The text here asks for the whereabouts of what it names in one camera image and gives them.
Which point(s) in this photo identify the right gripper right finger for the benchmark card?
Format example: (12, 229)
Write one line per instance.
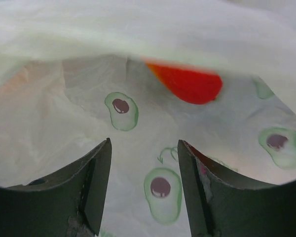
(223, 203)

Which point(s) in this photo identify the fake red orange mango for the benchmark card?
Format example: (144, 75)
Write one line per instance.
(190, 85)

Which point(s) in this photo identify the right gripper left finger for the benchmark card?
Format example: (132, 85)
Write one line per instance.
(66, 203)

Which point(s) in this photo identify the green avocado print plastic bag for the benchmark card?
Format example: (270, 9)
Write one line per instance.
(73, 74)

